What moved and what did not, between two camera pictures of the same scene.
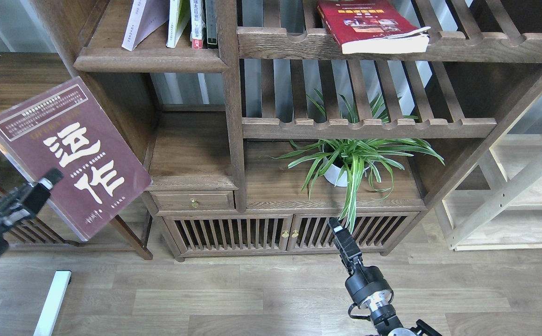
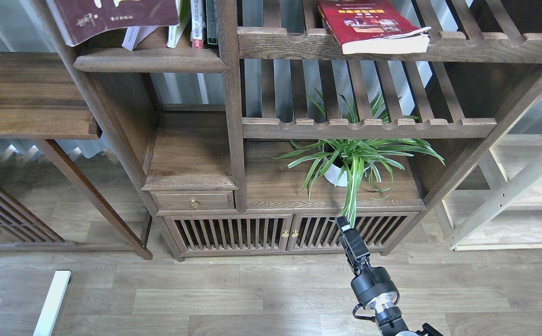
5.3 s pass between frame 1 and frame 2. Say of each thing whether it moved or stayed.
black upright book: stayed
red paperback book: stayed
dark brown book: moved
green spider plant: stayed
